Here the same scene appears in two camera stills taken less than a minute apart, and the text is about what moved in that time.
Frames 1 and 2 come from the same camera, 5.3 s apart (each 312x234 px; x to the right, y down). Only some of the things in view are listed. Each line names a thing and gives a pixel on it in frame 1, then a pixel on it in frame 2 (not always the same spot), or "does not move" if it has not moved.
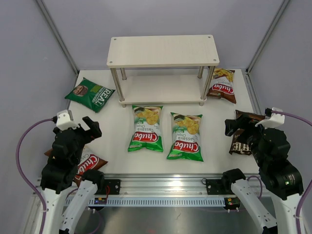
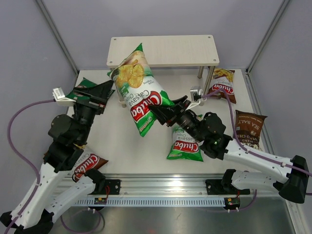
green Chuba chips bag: (186, 141) does not move
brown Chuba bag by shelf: (221, 86) does not move
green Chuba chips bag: (146, 128) -> (140, 88)
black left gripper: (94, 129) -> (101, 92)
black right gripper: (243, 122) -> (169, 114)
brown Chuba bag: (87, 161) does not move
